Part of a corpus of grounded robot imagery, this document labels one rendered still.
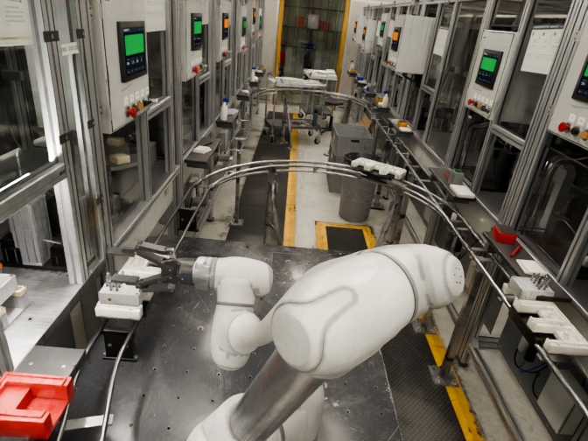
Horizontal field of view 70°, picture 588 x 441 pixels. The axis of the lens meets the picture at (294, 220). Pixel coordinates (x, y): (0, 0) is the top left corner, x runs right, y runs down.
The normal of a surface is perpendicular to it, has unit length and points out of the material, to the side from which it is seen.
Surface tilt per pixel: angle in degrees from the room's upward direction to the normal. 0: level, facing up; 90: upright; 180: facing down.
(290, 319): 89
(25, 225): 90
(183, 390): 0
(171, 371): 0
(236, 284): 57
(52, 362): 0
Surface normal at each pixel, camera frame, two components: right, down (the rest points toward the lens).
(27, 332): 0.10, -0.89
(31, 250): -0.01, 0.44
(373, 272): 0.23, -0.79
